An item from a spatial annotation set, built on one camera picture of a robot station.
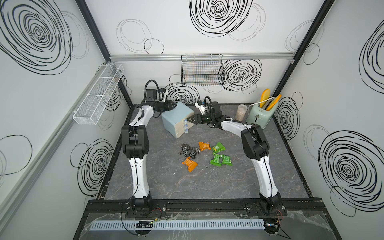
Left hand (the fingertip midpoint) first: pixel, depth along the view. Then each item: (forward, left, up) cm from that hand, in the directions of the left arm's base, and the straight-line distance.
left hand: (174, 105), depth 99 cm
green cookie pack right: (-32, -34, -13) cm, 48 cm away
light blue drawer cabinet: (-14, -2, 0) cm, 14 cm away
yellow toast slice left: (+5, -60, +6) cm, 61 cm away
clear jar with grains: (+2, -47, -6) cm, 48 cm away
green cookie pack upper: (-23, -30, -13) cm, 40 cm away
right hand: (-9, -11, -3) cm, 14 cm away
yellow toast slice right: (+4, -68, +1) cm, 68 cm away
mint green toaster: (-6, -55, -1) cm, 55 cm away
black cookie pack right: (-28, -14, -14) cm, 34 cm away
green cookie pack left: (-33, -27, -14) cm, 45 cm away
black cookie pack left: (-24, -8, -14) cm, 29 cm away
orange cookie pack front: (-34, -13, -15) cm, 39 cm away
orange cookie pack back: (-22, -20, -14) cm, 33 cm away
